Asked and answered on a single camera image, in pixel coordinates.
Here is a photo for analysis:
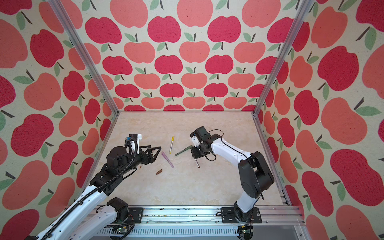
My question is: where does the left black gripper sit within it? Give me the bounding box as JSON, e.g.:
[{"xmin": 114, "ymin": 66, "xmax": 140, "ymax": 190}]
[{"xmin": 118, "ymin": 144, "xmax": 161, "ymax": 177}]

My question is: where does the green pen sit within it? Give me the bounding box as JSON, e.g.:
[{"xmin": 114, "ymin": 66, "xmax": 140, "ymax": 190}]
[{"xmin": 175, "ymin": 145, "xmax": 194, "ymax": 157}]

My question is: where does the pink pen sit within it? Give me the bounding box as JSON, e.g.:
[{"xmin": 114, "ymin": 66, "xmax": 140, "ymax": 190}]
[{"xmin": 162, "ymin": 152, "xmax": 174, "ymax": 168}]

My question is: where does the white pen yellow end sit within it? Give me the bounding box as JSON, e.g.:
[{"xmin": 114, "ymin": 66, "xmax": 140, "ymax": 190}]
[{"xmin": 169, "ymin": 136, "xmax": 175, "ymax": 154}]

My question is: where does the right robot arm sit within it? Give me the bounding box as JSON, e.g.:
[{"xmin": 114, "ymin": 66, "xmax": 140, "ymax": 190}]
[{"xmin": 190, "ymin": 126, "xmax": 275, "ymax": 223}]

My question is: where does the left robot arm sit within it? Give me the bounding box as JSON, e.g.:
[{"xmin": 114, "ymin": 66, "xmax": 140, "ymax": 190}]
[{"xmin": 26, "ymin": 143, "xmax": 162, "ymax": 240}]

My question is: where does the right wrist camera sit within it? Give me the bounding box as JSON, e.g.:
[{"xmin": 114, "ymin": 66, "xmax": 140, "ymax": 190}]
[{"xmin": 190, "ymin": 133, "xmax": 201, "ymax": 148}]

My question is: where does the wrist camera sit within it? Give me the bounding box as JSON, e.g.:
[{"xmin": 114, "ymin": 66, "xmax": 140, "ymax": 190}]
[
  {"xmin": 126, "ymin": 134, "xmax": 142, "ymax": 154},
  {"xmin": 190, "ymin": 133, "xmax": 201, "ymax": 148}
]

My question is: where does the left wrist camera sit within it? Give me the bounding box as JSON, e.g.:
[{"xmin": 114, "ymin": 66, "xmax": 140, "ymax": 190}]
[{"xmin": 126, "ymin": 134, "xmax": 142, "ymax": 154}]

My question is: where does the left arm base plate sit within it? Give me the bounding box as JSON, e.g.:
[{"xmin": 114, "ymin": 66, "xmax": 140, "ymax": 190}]
[{"xmin": 112, "ymin": 207, "xmax": 144, "ymax": 224}]

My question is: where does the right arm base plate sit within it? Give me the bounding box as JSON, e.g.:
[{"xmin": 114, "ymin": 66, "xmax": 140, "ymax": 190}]
[{"xmin": 216, "ymin": 207, "xmax": 262, "ymax": 224}]

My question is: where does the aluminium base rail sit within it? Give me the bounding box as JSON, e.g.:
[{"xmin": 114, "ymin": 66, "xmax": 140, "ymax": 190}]
[{"xmin": 87, "ymin": 206, "xmax": 310, "ymax": 240}]

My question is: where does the left aluminium frame post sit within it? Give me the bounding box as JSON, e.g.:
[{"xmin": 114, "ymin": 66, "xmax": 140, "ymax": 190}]
[{"xmin": 47, "ymin": 0, "xmax": 120, "ymax": 116}]

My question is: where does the aluminium frame post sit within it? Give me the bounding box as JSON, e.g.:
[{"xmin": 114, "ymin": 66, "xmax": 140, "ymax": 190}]
[
  {"xmin": 47, "ymin": 0, "xmax": 120, "ymax": 116},
  {"xmin": 252, "ymin": 0, "xmax": 314, "ymax": 115}
]

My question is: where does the right aluminium frame post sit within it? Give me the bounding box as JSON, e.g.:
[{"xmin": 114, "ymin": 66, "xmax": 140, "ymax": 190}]
[{"xmin": 252, "ymin": 0, "xmax": 314, "ymax": 115}]

